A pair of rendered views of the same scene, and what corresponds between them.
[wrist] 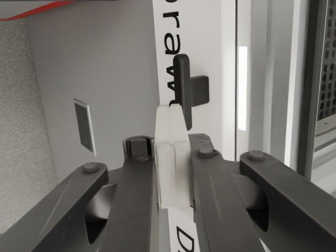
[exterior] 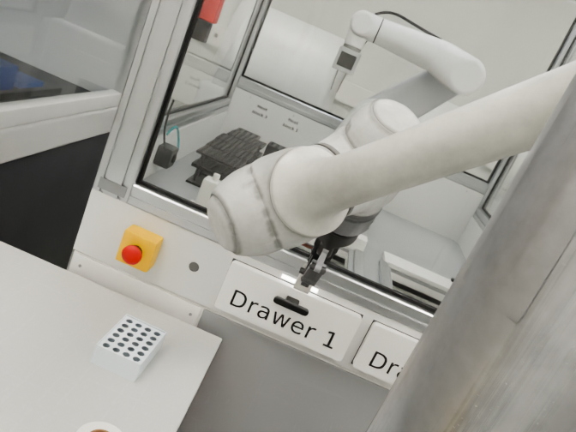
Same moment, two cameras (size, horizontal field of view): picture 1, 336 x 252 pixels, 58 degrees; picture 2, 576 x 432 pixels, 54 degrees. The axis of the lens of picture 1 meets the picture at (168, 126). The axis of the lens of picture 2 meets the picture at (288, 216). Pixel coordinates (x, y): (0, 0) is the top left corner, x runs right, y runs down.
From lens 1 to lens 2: 0.90 m
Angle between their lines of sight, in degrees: 42
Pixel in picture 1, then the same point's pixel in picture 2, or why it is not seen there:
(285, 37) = (286, 255)
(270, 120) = not seen: hidden behind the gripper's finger
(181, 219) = (363, 357)
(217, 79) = (291, 291)
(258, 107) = not seen: hidden behind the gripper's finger
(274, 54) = (291, 262)
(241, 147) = (326, 295)
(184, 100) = (294, 304)
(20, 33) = not seen: outside the picture
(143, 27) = (242, 339)
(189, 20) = (259, 295)
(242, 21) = (272, 272)
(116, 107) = (277, 404)
